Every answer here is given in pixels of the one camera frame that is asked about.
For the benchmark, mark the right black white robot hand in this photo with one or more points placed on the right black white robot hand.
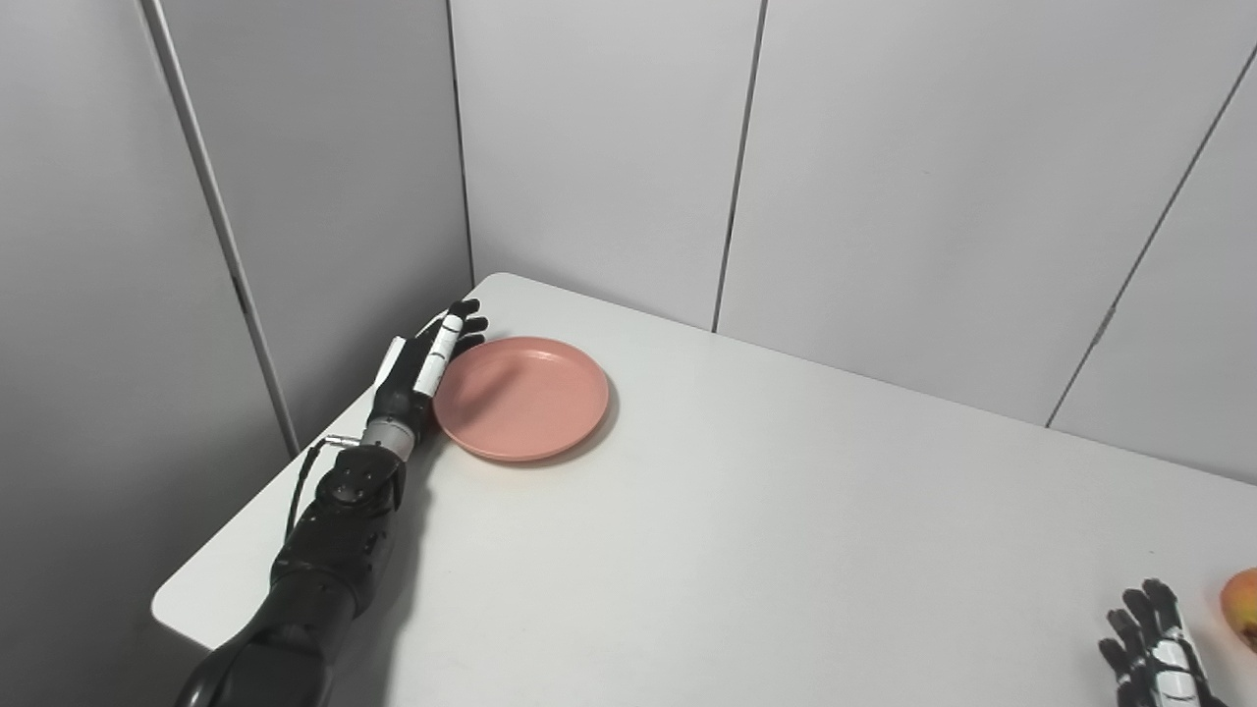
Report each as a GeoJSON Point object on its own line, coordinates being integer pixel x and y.
{"type": "Point", "coordinates": [1164, 668]}

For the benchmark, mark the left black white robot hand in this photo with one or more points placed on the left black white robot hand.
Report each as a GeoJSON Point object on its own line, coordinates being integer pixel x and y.
{"type": "Point", "coordinates": [398, 393]}

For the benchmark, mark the red yellow pomegranate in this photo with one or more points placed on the red yellow pomegranate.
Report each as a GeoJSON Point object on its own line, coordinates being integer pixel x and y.
{"type": "Point", "coordinates": [1242, 604]}

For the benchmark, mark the pink round plate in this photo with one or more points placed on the pink round plate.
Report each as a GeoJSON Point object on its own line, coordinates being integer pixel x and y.
{"type": "Point", "coordinates": [520, 398]}

